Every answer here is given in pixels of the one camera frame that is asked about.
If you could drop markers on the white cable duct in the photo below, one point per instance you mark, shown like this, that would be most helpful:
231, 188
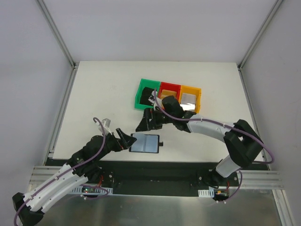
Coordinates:
91, 191
206, 193

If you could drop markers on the black cards in green bin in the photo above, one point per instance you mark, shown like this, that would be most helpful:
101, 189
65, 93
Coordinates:
146, 92

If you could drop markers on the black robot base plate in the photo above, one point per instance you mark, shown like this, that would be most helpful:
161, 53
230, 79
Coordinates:
183, 179

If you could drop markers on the red plastic bin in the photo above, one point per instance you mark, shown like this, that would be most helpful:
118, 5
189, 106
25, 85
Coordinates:
169, 89

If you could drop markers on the aluminium frame post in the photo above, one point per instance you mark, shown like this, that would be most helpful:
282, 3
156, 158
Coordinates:
56, 33
265, 24

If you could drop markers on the white cards in yellow bin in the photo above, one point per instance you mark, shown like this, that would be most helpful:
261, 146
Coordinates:
188, 102

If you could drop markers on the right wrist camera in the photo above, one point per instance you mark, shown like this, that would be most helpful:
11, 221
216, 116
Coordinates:
154, 100

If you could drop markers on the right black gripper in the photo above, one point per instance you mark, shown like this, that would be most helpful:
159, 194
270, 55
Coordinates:
152, 118

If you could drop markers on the yellow plastic bin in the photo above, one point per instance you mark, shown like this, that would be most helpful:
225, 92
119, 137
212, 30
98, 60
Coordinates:
192, 90

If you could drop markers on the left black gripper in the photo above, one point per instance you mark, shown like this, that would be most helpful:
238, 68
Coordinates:
118, 140

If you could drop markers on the black leather card holder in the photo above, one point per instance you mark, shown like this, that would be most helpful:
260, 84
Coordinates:
146, 143

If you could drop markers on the left white cable duct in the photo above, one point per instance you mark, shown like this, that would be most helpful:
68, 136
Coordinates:
91, 191

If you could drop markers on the gold cards in red bin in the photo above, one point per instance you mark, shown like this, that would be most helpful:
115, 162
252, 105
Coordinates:
166, 93

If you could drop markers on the aluminium table rail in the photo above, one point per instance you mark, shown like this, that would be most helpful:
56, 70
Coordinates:
60, 115
263, 153

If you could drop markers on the right white cable duct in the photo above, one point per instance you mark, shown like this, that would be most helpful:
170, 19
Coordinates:
206, 193

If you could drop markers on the right aluminium table rail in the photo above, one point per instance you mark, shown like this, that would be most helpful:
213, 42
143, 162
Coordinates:
263, 153

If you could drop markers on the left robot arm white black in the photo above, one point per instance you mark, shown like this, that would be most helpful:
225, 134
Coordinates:
79, 169

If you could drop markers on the left aluminium table rail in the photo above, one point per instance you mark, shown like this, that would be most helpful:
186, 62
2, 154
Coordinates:
60, 115

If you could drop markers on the right aluminium frame post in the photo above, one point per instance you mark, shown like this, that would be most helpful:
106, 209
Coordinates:
265, 24

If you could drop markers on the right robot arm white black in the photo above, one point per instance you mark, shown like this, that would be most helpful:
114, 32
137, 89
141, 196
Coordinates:
242, 143

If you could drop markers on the left aluminium frame post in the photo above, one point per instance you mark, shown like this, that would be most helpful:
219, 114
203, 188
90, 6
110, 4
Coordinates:
56, 33

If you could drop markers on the green plastic bin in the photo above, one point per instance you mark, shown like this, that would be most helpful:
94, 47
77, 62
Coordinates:
145, 83

